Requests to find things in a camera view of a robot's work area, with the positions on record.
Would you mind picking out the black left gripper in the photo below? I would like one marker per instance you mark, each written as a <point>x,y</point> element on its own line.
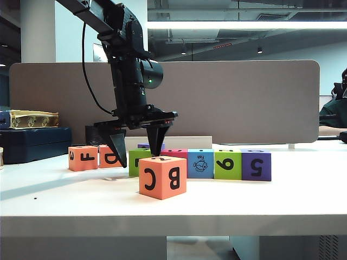
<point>141,117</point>

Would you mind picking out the purple block R D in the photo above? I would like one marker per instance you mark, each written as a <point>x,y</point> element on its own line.
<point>142,145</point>

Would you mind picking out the green block T L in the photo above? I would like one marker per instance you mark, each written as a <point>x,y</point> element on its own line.
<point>132,172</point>

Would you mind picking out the red block U P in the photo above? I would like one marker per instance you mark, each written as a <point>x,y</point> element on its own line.
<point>176,153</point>

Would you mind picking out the orange block F 3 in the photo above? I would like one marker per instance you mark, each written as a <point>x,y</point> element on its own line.
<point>78,166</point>

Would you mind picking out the blue block I A fish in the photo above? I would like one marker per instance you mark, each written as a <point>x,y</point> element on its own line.
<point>208,173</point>

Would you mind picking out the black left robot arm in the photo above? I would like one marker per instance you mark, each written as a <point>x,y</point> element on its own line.
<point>127,67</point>

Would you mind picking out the bare forearm of person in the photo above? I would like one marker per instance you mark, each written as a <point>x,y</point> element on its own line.
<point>330,131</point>

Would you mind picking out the orange block 2 B C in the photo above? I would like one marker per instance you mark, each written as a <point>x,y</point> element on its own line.
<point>162,168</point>

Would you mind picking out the orange block Q D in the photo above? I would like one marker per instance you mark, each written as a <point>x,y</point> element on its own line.
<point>101,162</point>

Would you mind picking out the black mug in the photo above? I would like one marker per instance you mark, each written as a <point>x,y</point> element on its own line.
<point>90,138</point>

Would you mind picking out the dark blue hard case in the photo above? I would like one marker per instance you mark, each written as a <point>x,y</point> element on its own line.
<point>35,143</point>

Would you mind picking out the green block N 9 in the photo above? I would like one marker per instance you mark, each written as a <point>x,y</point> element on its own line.
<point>236,173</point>

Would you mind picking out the yellow patterned box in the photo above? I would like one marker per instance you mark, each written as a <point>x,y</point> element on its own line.
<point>32,120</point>

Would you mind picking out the grey-brown desk partition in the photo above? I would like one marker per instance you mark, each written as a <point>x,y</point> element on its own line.
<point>244,103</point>

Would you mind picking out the red LED sign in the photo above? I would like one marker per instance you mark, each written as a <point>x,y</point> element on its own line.
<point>223,45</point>

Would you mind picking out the purple block G R 5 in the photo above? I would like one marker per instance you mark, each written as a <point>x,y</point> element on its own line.
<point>267,173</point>

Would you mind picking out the beige tray gold print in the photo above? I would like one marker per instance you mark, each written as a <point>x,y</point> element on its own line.
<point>1,159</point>

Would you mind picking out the white table leg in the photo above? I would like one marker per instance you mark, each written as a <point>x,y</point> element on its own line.
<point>244,247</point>

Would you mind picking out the white partition foot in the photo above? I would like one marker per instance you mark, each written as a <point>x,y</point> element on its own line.
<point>291,146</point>

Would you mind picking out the round ceiling spot lamp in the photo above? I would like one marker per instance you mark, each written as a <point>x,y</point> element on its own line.
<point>260,50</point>

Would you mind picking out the long ceiling light strip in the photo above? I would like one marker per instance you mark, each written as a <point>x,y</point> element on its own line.
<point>257,25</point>

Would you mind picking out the seated person green top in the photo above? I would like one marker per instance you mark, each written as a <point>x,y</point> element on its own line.
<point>333,113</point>

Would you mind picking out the black rounded device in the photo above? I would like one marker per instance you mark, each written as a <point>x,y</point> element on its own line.
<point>343,136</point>

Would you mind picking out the white wall poster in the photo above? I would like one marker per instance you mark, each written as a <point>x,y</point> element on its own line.
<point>97,54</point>

